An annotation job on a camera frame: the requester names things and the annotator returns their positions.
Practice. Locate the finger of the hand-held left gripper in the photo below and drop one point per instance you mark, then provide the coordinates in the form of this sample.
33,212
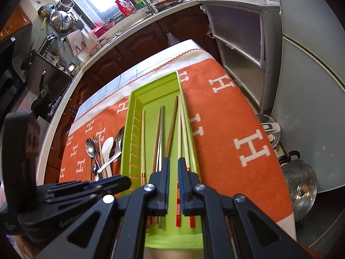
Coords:
113,186
80,184

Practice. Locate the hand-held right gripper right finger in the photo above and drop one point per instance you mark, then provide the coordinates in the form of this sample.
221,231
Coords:
184,191

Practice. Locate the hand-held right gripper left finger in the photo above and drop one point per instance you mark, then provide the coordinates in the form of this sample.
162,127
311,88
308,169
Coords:
161,188

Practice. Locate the small steel spoon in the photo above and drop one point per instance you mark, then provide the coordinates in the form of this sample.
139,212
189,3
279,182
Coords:
94,168

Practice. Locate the large steel spoon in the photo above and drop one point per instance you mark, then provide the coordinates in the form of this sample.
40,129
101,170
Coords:
91,147

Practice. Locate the white ceramic spoon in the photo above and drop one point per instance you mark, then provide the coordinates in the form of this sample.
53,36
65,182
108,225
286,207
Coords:
107,145

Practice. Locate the wide steel soup spoon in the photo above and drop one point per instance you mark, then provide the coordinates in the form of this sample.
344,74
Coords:
119,140

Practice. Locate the steel chopstick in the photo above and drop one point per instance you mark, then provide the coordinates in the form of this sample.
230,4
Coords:
163,129
161,140

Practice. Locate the tan wooden chopstick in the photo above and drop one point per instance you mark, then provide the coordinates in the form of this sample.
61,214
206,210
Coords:
158,135

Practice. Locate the ivory chopstick red striped end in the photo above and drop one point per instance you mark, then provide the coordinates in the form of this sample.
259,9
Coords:
179,135
184,135

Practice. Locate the brown wooden chopstick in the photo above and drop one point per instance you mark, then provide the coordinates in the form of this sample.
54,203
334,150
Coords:
172,126

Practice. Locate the green plastic tray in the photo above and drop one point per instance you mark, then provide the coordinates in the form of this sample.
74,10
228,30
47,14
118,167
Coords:
151,97

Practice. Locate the orange printed blanket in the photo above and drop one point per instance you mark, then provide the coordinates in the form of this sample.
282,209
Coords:
229,113

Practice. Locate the stainless stove side panel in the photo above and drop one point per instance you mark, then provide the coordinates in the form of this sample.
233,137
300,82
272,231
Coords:
54,70

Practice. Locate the white rice cooker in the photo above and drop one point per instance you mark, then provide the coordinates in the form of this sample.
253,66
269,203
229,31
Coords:
271,129

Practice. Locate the steel steamer pot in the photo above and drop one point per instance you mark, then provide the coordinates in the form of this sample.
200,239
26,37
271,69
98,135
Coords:
300,188

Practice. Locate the light blue table cover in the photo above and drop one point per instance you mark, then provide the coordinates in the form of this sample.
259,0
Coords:
161,59

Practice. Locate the pale cutting board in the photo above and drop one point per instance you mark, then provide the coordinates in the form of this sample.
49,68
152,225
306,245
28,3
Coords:
80,41

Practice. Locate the white plastic bag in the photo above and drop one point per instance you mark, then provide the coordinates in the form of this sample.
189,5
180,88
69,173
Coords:
172,39

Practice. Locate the large steel pot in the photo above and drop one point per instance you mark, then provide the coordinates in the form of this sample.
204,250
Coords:
60,20

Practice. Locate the red basin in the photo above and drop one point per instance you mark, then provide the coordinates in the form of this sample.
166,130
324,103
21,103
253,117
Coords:
103,27

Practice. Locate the grey refrigerator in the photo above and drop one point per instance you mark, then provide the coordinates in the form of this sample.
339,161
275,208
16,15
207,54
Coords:
310,86

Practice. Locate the steel saucepan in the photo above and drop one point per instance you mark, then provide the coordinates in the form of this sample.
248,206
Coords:
64,4

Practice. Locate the grey frosted door cabinet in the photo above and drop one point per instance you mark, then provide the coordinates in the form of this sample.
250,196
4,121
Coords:
237,27

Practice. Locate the red bottle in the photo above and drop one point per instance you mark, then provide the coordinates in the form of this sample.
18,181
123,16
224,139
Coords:
122,8

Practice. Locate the red pan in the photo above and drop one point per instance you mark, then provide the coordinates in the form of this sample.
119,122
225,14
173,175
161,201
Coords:
167,2

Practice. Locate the green dish soap bottle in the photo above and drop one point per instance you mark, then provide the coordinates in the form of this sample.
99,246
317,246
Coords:
140,1

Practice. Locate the steel kitchen faucet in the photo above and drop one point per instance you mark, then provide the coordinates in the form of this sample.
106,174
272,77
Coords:
147,1

